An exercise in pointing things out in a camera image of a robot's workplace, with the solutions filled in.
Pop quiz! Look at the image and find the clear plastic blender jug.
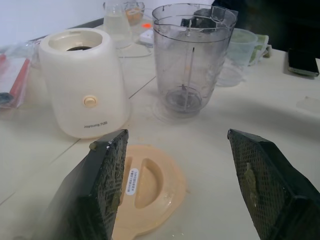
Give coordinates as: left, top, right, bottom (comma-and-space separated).
151, 3, 238, 120

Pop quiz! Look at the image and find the clear plastic bags pile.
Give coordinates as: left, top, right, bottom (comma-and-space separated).
226, 27, 258, 67

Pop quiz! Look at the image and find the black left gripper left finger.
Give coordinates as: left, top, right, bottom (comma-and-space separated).
37, 129, 129, 240

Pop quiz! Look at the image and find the white power strip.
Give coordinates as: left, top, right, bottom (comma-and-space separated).
139, 29, 155, 48

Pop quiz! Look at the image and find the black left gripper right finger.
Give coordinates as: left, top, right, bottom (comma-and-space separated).
227, 128, 320, 240

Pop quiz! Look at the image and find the clear glass conical flask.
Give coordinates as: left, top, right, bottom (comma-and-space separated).
103, 0, 133, 50

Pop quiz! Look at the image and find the cream white blender base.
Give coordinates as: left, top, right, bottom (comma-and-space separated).
38, 27, 133, 140

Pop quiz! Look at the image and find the black smartphone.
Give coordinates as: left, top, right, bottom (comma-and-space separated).
283, 48, 320, 78

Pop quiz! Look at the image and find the grey packaged cloth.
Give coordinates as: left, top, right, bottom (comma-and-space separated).
0, 41, 41, 110

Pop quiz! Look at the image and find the glass bowl with orange contents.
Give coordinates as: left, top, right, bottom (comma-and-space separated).
123, 1, 146, 26

